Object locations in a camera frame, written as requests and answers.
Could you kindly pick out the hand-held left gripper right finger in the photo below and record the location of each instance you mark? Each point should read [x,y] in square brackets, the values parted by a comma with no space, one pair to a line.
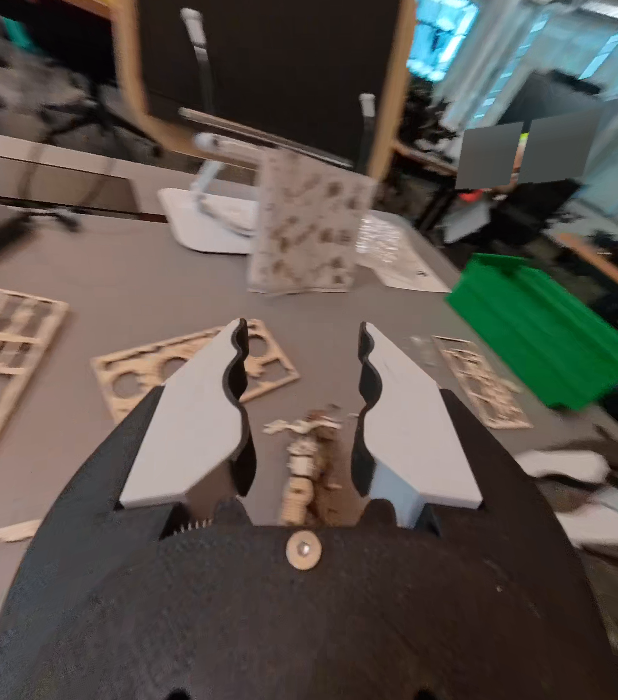
[418,432]

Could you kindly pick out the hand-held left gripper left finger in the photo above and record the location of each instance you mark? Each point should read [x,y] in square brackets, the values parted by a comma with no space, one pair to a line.
[188,426]

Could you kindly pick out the wooden gear assembly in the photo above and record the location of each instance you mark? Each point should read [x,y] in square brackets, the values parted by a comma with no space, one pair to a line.
[298,465]

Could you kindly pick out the grey desk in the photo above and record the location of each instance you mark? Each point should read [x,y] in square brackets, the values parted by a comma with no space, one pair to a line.
[123,262]

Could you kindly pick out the wooden sheet with gear hole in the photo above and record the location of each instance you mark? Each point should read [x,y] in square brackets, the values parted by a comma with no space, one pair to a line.
[484,383]

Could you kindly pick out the wooden sheet with round holes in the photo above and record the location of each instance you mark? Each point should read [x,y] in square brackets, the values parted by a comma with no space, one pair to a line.
[273,377]

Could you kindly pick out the green plastic bin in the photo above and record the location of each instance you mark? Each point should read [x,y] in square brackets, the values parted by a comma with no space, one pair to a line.
[533,328]

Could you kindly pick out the large clear plastic bag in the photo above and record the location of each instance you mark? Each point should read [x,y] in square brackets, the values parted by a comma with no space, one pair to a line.
[396,257]

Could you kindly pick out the long slotted wooden sheet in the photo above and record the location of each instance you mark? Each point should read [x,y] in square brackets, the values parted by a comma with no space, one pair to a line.
[52,311]

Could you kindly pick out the wooden puzzle sheet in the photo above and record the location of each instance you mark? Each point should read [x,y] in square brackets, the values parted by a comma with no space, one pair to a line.
[2,533]

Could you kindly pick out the instruction booklet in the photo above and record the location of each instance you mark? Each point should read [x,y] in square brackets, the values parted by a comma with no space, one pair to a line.
[314,229]

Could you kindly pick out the wooden top background table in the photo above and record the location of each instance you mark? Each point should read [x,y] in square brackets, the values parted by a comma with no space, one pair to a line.
[609,272]

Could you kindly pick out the black divider panel wooden rim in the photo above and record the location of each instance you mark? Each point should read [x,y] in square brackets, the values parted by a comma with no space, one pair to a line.
[287,65]

